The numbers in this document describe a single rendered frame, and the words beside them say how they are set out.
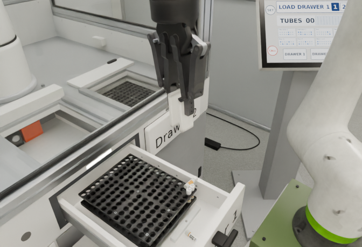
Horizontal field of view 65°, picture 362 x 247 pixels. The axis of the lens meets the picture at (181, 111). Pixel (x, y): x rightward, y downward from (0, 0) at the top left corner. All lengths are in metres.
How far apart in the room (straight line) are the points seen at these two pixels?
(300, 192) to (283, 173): 0.84
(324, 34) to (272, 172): 0.79
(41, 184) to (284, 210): 0.60
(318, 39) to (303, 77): 0.19
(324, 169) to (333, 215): 0.10
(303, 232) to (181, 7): 0.59
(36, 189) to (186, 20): 0.46
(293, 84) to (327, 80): 0.71
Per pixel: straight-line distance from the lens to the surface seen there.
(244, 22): 2.23
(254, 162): 2.15
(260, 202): 1.85
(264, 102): 2.37
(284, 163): 1.68
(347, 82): 0.69
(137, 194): 0.71
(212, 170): 2.04
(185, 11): 0.43
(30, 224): 0.73
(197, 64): 0.44
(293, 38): 1.26
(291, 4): 1.31
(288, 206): 0.85
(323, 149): 0.69
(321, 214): 0.72
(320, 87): 0.70
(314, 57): 1.27
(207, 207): 0.76
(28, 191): 0.67
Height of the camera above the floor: 1.43
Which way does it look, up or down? 33 degrees down
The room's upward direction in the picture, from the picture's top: straight up
